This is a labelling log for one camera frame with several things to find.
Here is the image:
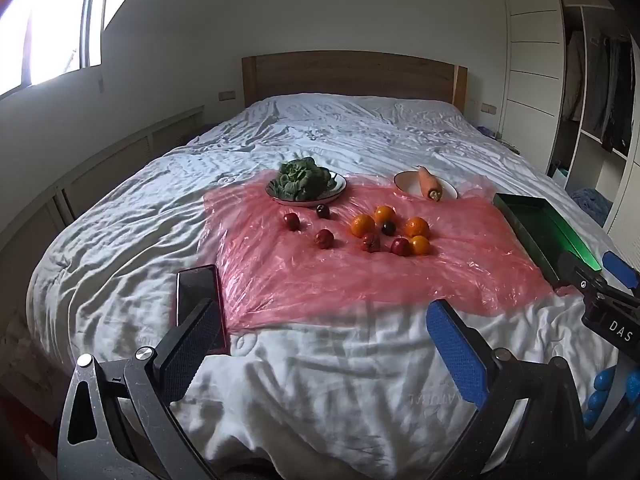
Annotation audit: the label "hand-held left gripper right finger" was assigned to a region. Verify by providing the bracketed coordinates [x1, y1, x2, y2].
[425, 299, 588, 480]

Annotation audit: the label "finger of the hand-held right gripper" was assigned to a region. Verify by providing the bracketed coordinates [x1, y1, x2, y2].
[602, 251, 640, 291]
[556, 251, 640, 311]

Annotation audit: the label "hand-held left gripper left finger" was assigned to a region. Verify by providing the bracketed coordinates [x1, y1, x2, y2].
[56, 298, 236, 480]

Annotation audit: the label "green tray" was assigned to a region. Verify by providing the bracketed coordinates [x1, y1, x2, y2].
[492, 192, 602, 288]

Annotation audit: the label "person's right hand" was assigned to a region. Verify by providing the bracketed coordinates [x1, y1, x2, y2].
[581, 364, 640, 428]

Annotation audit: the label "smartphone with red case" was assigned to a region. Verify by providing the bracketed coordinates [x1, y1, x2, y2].
[175, 264, 232, 356]

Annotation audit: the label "blue cloth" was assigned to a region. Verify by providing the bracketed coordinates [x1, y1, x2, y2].
[570, 187, 613, 226]

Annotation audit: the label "pink plastic sheet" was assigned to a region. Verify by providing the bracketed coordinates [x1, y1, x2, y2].
[197, 170, 571, 333]

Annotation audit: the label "orange carrot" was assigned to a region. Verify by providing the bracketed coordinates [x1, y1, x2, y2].
[416, 165, 444, 203]

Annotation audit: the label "white plate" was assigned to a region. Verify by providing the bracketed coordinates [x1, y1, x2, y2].
[393, 170, 459, 201]

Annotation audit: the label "dark hanging clothes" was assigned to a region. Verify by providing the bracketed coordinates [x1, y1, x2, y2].
[600, 35, 636, 155]

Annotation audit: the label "light hanging garment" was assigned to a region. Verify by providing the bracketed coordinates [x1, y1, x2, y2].
[566, 30, 587, 122]

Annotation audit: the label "green bok choy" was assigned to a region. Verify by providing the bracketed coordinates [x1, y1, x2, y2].
[272, 157, 335, 202]

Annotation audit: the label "patterned dark-rimmed plate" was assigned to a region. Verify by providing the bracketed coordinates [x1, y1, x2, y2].
[265, 171, 348, 207]

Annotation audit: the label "white wardrobe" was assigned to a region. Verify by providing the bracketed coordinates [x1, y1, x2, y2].
[497, 0, 640, 231]

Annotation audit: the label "wooden headboard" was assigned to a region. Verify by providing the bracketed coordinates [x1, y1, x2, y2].
[242, 50, 468, 111]

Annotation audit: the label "window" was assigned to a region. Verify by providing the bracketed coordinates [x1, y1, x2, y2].
[0, 0, 131, 101]

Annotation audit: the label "low wall cabinet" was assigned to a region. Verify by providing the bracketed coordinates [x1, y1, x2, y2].
[0, 105, 206, 251]

